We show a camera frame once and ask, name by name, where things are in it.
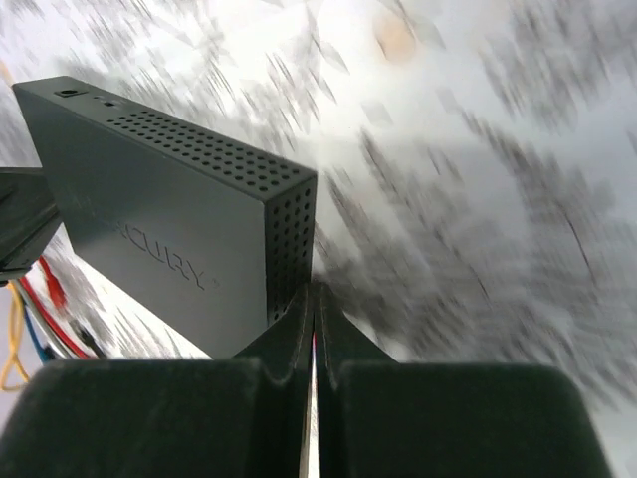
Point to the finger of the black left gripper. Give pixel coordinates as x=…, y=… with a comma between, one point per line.
x=29, y=219

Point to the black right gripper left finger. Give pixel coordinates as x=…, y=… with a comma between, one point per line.
x=244, y=416

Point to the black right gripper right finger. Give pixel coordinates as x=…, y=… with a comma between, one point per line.
x=378, y=417

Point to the black network switch box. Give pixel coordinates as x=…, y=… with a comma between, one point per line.
x=210, y=234

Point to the floral tablecloth mat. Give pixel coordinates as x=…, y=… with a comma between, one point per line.
x=476, y=159

